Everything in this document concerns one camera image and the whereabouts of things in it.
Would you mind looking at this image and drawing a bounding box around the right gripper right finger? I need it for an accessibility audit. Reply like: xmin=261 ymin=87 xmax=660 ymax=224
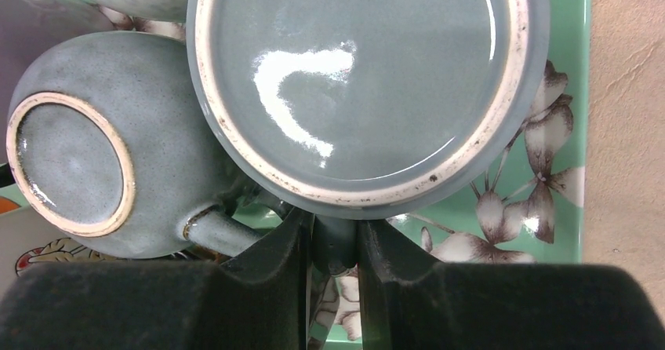
xmin=357 ymin=221 xmax=664 ymax=349

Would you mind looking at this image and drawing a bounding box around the orange mug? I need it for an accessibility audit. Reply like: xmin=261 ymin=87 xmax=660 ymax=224
xmin=0 ymin=196 xmax=20 ymax=214

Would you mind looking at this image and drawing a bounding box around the green floral tray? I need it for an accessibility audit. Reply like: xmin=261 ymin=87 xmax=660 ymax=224
xmin=0 ymin=0 xmax=594 ymax=350

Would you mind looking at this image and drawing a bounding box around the grey flat-bottom mug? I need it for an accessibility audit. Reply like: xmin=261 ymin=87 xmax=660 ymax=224
xmin=186 ymin=0 xmax=552 ymax=279

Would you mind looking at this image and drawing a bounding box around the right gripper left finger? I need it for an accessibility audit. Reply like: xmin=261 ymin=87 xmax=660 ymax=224
xmin=1 ymin=207 xmax=314 ymax=349

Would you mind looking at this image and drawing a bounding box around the grey-blue speckled round mug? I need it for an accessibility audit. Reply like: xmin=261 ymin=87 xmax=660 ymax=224
xmin=5 ymin=31 xmax=260 ymax=259

